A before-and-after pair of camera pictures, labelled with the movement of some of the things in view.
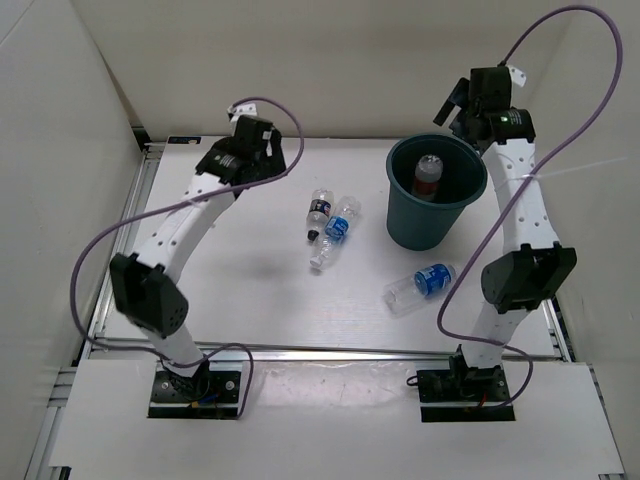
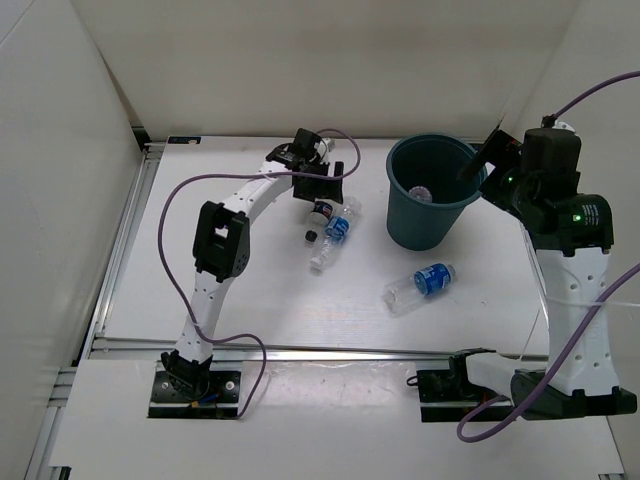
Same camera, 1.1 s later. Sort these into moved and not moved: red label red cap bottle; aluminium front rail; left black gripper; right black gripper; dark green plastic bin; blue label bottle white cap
Moved: right black gripper; left black gripper; red label red cap bottle
Not moved: aluminium front rail; dark green plastic bin; blue label bottle white cap
